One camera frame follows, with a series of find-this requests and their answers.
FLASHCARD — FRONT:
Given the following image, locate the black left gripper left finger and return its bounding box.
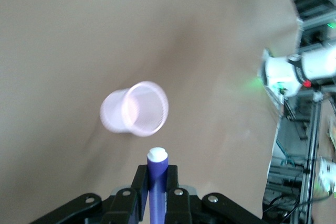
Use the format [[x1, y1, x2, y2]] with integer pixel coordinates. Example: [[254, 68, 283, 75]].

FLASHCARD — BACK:
[[27, 165, 149, 224]]

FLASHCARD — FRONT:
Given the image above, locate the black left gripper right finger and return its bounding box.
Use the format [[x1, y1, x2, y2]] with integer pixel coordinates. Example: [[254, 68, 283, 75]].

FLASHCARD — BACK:
[[165, 165, 267, 224]]

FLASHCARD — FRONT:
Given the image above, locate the purple marker pen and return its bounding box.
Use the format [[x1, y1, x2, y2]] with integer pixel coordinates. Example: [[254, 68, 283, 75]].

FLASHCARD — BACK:
[[146, 147, 169, 224]]

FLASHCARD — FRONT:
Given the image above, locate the pink plastic pen holder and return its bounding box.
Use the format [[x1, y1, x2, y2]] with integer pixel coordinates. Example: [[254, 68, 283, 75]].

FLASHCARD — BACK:
[[99, 80, 170, 137]]

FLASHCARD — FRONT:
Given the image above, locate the aluminium frame structure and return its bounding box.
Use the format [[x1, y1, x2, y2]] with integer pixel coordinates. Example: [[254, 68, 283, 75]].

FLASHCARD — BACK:
[[262, 0, 336, 224]]

